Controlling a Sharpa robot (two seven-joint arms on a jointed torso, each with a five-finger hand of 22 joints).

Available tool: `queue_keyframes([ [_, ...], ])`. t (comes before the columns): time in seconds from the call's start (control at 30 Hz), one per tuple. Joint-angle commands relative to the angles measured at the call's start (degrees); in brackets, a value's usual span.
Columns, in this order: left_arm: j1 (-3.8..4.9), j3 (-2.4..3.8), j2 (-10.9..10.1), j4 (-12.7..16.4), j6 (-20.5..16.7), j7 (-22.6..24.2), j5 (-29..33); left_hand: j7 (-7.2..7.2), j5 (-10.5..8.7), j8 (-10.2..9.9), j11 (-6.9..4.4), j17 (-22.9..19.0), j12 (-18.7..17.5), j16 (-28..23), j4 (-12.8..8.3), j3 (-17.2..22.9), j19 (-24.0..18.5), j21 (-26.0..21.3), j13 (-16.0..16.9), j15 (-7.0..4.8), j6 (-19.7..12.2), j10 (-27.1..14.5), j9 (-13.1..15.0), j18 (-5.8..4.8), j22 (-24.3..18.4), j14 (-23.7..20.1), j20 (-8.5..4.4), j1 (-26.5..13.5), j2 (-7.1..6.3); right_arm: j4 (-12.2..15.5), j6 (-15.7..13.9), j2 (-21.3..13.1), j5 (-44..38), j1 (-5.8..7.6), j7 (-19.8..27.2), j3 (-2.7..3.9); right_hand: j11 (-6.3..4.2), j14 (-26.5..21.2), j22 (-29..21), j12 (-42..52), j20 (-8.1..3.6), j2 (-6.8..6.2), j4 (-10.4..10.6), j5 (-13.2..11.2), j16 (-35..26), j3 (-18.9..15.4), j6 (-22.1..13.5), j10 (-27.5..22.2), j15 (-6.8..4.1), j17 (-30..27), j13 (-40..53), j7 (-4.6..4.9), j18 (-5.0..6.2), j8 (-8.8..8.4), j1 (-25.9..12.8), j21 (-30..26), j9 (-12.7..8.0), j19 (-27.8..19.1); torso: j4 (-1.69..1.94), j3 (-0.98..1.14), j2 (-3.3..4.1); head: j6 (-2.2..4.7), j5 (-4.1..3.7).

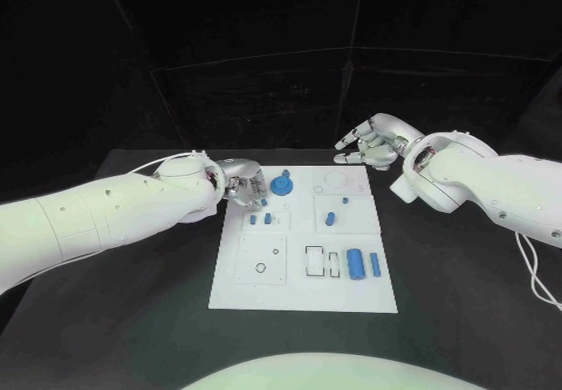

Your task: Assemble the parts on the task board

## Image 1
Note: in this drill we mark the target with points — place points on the blue gear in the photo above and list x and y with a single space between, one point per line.
281 185

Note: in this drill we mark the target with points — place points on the thin long blue cylinder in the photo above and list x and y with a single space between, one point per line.
375 264

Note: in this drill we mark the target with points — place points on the white task board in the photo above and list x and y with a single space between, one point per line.
303 243

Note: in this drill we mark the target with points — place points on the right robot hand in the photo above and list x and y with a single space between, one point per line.
386 131

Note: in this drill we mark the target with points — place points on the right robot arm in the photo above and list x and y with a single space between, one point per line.
492 185

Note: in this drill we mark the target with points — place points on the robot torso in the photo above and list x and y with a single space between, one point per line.
333 373

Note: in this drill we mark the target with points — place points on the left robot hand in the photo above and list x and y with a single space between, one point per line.
241 173

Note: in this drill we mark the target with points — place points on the blue short cylinder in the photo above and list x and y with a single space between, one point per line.
330 218

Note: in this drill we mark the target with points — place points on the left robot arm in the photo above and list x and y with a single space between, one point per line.
88 213

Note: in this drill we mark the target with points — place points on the thick long blue cylinder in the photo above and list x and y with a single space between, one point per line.
356 263

